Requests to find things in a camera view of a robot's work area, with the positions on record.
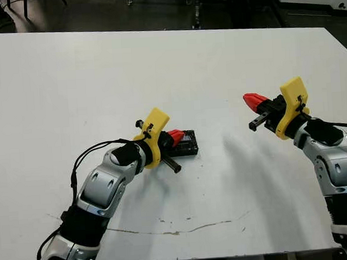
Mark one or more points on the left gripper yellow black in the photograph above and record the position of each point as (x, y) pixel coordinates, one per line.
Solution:
(154, 128)

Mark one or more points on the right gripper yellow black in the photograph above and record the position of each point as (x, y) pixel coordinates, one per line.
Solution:
(295, 99)

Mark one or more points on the black box lid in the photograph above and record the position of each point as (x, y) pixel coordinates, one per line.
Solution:
(189, 143)

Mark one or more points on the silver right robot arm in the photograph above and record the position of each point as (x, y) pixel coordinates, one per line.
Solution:
(334, 155)

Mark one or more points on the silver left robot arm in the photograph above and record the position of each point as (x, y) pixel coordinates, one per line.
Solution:
(106, 181)

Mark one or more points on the small black knob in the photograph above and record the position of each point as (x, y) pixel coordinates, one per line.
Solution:
(342, 6)

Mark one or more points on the black chair legs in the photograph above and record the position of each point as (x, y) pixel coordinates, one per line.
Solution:
(26, 8)

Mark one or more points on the dark sneaker of person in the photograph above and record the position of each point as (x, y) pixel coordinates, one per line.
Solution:
(0, 23)

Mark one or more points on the black metal stand post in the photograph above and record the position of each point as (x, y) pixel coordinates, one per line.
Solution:
(197, 15)

